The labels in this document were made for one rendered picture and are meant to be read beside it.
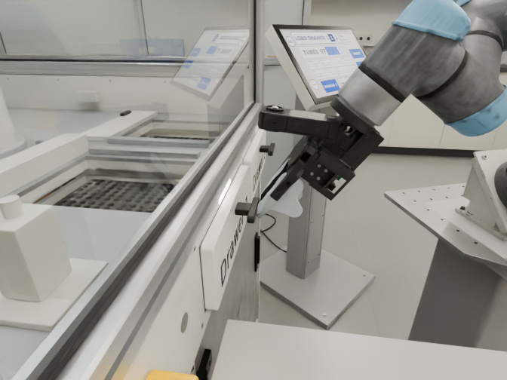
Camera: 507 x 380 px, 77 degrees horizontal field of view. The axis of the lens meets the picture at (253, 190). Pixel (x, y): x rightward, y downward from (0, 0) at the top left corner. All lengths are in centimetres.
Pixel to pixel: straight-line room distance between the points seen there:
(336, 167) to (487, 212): 52
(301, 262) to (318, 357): 117
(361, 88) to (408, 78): 5
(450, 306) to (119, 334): 91
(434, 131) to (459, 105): 329
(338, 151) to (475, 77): 18
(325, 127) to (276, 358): 33
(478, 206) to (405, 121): 279
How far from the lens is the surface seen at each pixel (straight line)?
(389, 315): 171
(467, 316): 101
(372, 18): 416
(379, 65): 44
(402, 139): 371
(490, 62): 53
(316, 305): 161
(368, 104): 44
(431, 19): 45
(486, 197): 90
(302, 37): 128
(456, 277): 100
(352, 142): 48
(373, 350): 54
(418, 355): 56
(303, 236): 157
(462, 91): 48
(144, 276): 29
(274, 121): 46
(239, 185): 57
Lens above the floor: 117
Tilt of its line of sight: 26 degrees down
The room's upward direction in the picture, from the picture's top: straight up
